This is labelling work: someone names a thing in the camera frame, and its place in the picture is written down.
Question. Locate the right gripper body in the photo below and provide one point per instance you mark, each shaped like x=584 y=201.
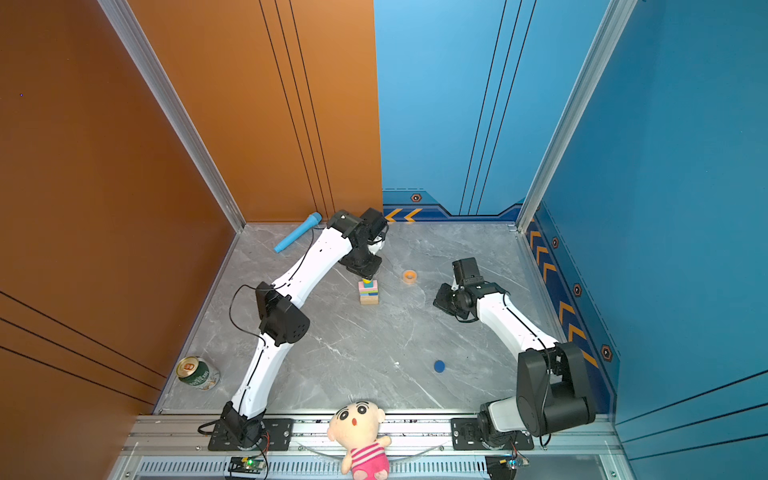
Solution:
x=450 y=300

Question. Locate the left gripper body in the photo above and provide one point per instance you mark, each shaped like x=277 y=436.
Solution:
x=364 y=264

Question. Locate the pink rectangular block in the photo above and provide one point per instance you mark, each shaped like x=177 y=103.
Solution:
x=361 y=289

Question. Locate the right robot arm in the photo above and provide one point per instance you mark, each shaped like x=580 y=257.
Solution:
x=553 y=391

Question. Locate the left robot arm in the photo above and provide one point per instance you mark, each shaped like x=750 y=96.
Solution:
x=347 y=240

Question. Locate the cyan toy microphone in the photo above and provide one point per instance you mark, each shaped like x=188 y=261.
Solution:
x=307 y=225

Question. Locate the plush doll pink shirt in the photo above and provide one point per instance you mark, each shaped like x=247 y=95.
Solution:
x=356 y=428

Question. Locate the right circuit board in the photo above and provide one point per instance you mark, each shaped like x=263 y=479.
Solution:
x=505 y=467

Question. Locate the circuit board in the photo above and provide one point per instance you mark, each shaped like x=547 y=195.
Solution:
x=505 y=467
x=249 y=467

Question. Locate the white tape roll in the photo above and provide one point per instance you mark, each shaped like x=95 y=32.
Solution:
x=196 y=372

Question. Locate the left circuit board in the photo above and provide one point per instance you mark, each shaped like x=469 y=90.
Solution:
x=249 y=467

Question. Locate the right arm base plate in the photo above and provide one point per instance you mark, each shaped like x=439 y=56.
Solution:
x=474 y=434

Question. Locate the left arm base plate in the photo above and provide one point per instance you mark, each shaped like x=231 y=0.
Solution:
x=274 y=434

